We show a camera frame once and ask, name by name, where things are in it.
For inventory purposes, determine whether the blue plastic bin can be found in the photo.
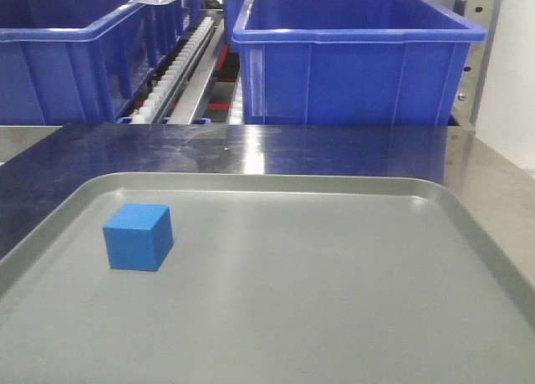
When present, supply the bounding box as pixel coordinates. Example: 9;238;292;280
1;0;200;125
232;0;487;125

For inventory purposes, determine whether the blue plastic bin right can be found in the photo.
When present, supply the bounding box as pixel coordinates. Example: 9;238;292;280
232;0;487;125

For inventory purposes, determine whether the blue plastic bin left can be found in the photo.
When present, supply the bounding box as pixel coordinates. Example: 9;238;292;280
1;0;200;125

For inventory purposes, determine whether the steel shelf upright post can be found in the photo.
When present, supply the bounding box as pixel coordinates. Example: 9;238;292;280
470;0;502;126

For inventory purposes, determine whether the grey metal tray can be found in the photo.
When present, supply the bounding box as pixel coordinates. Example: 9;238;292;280
1;173;534;383

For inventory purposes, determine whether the blue foam cube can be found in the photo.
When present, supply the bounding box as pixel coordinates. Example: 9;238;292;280
102;203;173;272

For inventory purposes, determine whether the white roller track rail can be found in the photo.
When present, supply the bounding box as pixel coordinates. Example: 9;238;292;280
130;17;215;125

